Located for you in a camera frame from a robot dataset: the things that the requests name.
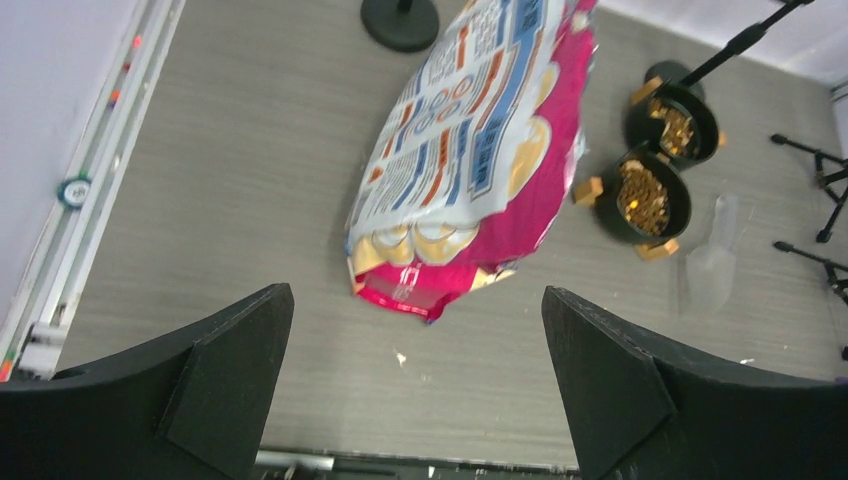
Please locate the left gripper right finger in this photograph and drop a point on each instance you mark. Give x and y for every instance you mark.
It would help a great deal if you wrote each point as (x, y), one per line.
(641, 405)

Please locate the green microphone tripod stand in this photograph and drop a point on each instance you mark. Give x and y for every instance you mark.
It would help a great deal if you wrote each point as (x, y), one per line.
(823, 181)

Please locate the far black pet bowl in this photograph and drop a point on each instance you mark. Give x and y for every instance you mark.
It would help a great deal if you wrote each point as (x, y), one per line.
(639, 130)

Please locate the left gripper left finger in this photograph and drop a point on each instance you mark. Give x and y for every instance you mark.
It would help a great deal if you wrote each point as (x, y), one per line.
(190, 404)

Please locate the kibble in bowl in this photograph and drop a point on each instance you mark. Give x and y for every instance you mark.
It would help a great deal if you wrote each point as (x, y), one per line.
(679, 134)
(642, 198)

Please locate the colourful pet food bag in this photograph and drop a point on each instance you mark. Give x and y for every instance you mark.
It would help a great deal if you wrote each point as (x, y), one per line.
(475, 158)

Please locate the black pet bowl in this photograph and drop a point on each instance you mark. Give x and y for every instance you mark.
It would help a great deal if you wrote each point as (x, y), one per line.
(600, 193)
(639, 130)

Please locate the kibble in near bowl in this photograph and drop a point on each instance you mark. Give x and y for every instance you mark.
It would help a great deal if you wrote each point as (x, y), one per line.
(642, 198)

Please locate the near black pet bowl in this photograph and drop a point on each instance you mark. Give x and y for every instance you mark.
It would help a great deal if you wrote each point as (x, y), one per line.
(600, 193)

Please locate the kibble in far bowl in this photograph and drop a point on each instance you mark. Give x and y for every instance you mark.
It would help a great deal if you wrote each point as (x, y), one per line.
(679, 134)

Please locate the clear plastic scoop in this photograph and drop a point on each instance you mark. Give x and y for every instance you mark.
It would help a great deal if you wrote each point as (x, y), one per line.
(710, 268)

